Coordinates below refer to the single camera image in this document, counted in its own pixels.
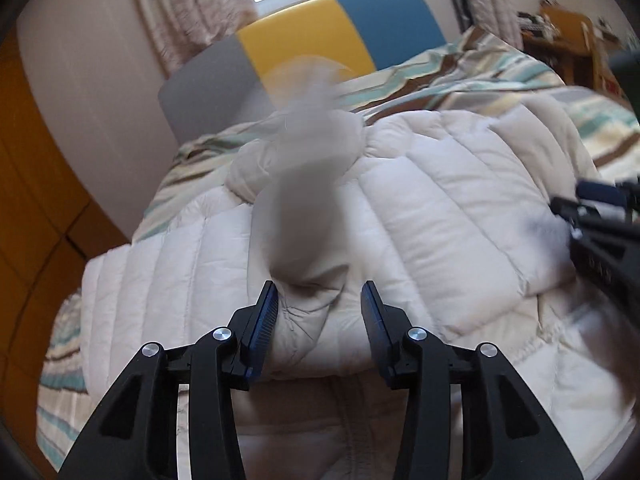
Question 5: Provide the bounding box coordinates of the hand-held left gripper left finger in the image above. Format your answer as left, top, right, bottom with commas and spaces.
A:
59, 280, 279, 480

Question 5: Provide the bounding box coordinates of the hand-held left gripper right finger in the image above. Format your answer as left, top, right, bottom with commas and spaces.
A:
361, 280, 583, 480

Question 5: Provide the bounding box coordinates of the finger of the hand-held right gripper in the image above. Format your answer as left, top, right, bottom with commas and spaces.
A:
550, 198, 626, 222
575, 178, 640, 207

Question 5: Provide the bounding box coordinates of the white puffer jacket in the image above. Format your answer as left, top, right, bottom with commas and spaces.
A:
80, 55, 640, 480

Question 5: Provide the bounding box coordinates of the dark cloth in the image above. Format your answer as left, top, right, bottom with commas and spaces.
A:
609, 49, 640, 92

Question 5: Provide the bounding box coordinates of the striped bed blanket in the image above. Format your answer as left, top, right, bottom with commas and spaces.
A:
37, 25, 640, 468

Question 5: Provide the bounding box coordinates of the wooden side table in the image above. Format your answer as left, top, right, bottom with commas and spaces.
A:
517, 0, 637, 106

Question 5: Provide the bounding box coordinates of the wooden wardrobe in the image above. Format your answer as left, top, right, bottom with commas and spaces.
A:
0, 25, 132, 476

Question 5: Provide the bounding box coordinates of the grey yellow blue headboard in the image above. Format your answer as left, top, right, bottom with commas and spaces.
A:
157, 0, 448, 143

